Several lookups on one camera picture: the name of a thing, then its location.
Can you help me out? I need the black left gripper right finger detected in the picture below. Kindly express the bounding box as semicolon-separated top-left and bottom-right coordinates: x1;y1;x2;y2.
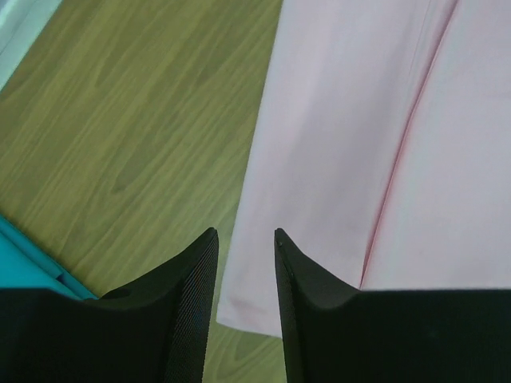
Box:
274;229;510;382

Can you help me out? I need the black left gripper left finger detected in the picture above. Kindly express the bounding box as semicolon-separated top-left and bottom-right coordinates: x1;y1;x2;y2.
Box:
1;228;219;382

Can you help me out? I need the pink t-shirt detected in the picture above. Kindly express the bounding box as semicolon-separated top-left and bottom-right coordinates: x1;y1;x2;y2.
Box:
216;1;510;337

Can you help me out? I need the folded teal t-shirt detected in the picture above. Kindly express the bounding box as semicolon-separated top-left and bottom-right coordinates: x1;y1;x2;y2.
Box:
0;216;97;300

